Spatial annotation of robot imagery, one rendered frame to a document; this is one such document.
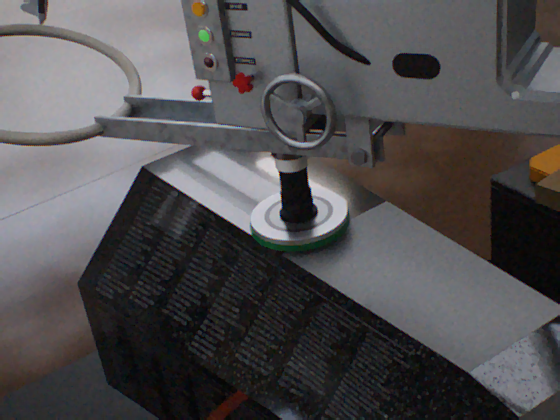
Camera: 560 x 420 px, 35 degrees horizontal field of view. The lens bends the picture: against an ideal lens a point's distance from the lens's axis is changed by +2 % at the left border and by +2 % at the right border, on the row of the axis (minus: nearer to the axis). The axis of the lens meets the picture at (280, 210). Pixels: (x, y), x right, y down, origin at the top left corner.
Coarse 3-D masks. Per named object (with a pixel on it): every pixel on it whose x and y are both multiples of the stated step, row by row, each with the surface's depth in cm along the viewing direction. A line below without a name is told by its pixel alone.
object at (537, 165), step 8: (544, 152) 225; (552, 152) 224; (536, 160) 222; (544, 160) 222; (552, 160) 221; (536, 168) 219; (544, 168) 218; (552, 168) 218; (536, 176) 219; (544, 176) 217
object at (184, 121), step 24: (144, 96) 201; (96, 120) 196; (120, 120) 192; (144, 120) 189; (168, 120) 187; (192, 120) 196; (336, 120) 179; (192, 144) 186; (216, 144) 183; (240, 144) 179; (264, 144) 176; (336, 144) 168
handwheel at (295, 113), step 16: (272, 80) 155; (288, 80) 153; (304, 80) 151; (272, 96) 157; (320, 96) 151; (288, 112) 156; (304, 112) 154; (272, 128) 160; (304, 128) 158; (288, 144) 160; (304, 144) 159; (320, 144) 157
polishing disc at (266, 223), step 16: (320, 192) 196; (256, 208) 194; (272, 208) 193; (320, 208) 190; (336, 208) 190; (256, 224) 188; (272, 224) 187; (288, 224) 187; (304, 224) 186; (320, 224) 185; (336, 224) 184; (272, 240) 183; (288, 240) 181; (304, 240) 181
